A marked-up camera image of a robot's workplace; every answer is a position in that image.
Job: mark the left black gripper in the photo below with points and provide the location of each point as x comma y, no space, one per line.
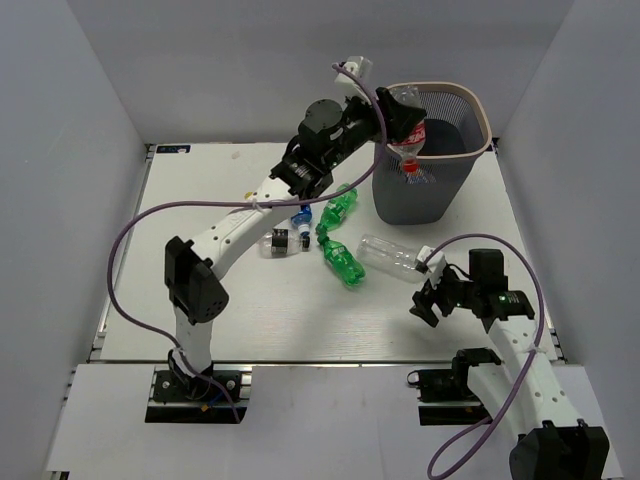
400,118

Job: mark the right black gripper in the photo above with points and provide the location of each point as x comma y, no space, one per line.
425,299

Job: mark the red label red cap bottle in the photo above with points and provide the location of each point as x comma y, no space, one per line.
408,149

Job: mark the white cap labelled bottle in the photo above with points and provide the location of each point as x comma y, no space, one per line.
419,177

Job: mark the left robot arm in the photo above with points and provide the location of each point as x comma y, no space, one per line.
193,269

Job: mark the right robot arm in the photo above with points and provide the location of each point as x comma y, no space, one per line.
513,380

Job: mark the grey mesh waste bin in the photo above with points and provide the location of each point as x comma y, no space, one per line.
457,133

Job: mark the clear unlabelled plastic bottle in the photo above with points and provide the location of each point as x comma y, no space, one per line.
393,259

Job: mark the lower green plastic bottle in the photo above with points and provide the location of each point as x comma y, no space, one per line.
341,261

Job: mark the green plastic bottle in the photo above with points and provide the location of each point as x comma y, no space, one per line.
336,211
341,261

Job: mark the upper green plastic bottle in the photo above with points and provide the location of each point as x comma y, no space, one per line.
336,211

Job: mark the blue label clear bottle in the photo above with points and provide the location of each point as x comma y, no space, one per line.
301,221

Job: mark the black label clear bottle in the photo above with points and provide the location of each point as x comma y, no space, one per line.
281,243

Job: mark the blue corner label sticker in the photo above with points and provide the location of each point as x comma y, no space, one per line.
173,149

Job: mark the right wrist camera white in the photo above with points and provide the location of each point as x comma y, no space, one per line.
430,263

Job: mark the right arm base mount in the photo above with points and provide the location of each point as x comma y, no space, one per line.
441,402

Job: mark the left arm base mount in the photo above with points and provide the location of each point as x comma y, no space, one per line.
170,402

